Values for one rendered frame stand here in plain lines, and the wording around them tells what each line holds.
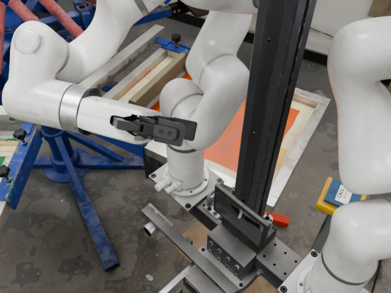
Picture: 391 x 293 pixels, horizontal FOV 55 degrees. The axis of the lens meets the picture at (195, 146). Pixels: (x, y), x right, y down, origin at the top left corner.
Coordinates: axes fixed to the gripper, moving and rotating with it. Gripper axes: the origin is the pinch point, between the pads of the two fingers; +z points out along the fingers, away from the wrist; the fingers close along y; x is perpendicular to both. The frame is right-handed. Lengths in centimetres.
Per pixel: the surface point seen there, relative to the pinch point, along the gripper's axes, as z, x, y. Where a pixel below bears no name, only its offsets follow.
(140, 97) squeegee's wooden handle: -34, 1, -79
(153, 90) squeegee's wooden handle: -31, 4, -86
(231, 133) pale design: 1, -5, -85
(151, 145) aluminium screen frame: -24, -14, -71
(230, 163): 4, -15, -74
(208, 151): -5, -13, -77
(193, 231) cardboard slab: -13, -71, -153
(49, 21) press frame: -99, 27, -118
